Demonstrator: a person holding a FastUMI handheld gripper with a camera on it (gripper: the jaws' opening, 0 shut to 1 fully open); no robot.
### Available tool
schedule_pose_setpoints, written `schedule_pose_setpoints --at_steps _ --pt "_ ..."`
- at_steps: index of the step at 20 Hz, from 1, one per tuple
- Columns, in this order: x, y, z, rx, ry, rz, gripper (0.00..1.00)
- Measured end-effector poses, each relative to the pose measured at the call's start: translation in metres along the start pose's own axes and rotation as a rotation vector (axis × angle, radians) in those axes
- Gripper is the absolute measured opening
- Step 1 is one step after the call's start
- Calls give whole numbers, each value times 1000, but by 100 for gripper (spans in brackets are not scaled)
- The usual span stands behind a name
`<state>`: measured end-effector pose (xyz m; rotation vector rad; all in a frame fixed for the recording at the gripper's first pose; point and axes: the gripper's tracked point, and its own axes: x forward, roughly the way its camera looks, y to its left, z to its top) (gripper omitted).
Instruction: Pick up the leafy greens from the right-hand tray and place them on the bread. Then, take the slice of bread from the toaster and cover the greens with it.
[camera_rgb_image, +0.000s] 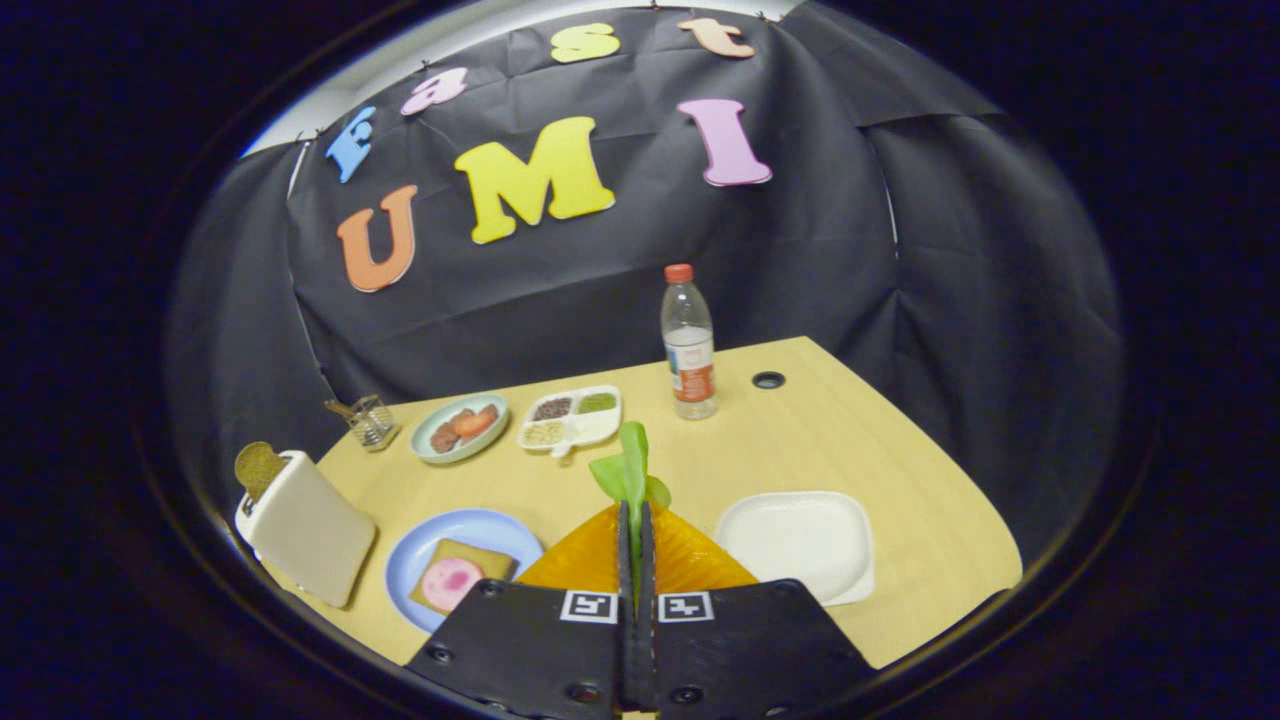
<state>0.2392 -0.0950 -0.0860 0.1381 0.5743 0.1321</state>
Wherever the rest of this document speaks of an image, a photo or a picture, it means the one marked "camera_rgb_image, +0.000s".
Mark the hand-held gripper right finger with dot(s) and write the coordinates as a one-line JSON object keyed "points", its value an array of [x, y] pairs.
{"points": [[750, 640]]}

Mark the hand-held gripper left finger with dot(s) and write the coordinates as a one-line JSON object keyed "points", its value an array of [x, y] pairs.
{"points": [[530, 640]]}

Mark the green lettuce leaf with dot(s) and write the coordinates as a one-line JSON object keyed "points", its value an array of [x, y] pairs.
{"points": [[632, 460]]}

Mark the brown toast bread slice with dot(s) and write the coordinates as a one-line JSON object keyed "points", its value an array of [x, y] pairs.
{"points": [[258, 468]]}

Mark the brown bread slice with ham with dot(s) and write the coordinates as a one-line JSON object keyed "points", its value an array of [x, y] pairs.
{"points": [[490, 562]]}

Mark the pink ham slice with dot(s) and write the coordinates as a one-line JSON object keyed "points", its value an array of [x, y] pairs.
{"points": [[450, 583]]}

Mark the white square plate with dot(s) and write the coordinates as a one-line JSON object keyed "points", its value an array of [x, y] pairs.
{"points": [[795, 545]]}

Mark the blue round plate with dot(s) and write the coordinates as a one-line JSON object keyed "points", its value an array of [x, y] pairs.
{"points": [[415, 560]]}

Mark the brown sausage slices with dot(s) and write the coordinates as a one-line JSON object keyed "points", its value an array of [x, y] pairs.
{"points": [[444, 437]]}

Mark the white divided condiment tray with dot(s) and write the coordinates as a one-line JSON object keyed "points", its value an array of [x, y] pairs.
{"points": [[595, 428]]}

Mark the pale green round plate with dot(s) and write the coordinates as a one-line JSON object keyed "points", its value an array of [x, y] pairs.
{"points": [[425, 440]]}

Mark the red tomato slice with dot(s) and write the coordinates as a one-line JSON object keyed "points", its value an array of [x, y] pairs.
{"points": [[472, 421]]}

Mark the white toaster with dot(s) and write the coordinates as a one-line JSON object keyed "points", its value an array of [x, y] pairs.
{"points": [[310, 535]]}

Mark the clear red-capped water bottle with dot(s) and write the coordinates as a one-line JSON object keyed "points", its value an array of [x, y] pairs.
{"points": [[690, 350]]}

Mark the black backdrop cloth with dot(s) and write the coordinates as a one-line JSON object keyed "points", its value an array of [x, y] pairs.
{"points": [[600, 290]]}

